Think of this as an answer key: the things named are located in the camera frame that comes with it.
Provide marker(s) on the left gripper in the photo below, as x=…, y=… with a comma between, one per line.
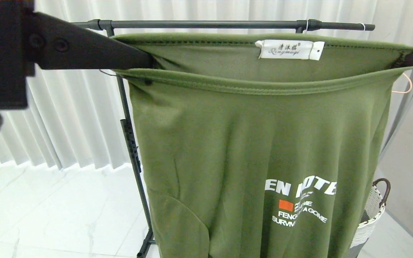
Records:
x=2, y=53

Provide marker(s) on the pink clothes hanger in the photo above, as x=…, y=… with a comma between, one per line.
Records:
x=411, y=85

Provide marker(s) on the green printed shirt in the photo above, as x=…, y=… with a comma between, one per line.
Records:
x=228, y=143

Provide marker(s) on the black clothes rack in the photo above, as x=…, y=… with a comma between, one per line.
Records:
x=192, y=24

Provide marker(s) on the white laundry basket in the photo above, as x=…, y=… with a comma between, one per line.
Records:
x=373, y=208

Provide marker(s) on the white curtain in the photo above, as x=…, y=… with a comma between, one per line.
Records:
x=66, y=107

